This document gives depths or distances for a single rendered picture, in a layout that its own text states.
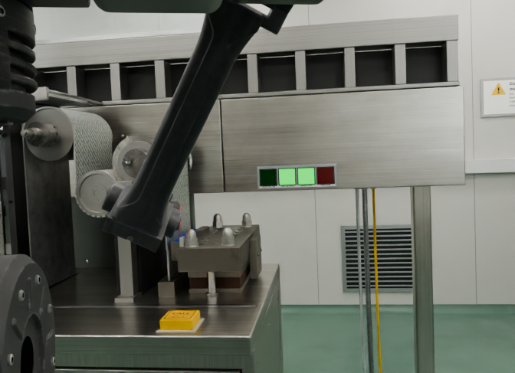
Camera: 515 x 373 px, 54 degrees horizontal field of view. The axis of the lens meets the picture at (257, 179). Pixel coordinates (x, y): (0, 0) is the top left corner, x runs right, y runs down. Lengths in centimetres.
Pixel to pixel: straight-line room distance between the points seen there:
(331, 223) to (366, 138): 241
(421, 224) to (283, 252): 233
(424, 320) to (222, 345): 97
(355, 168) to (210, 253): 56
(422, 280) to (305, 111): 71
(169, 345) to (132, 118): 86
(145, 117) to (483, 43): 298
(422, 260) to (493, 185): 236
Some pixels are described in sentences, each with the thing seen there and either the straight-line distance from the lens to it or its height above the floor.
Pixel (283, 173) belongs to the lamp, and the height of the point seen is 120.
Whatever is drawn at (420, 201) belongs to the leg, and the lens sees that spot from 179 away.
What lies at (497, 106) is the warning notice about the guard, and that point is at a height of 153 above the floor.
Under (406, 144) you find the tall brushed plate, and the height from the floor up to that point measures 127.
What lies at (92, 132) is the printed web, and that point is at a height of 134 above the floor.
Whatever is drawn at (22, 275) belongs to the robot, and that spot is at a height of 119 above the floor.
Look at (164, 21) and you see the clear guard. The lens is 172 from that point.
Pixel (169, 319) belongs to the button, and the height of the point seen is 92.
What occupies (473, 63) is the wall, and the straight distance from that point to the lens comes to 412.
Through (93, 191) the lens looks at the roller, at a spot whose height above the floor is 118.
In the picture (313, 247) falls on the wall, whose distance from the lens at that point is 399.
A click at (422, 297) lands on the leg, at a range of 185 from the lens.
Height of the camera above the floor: 126
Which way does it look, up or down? 3 degrees down
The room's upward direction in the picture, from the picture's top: 2 degrees counter-clockwise
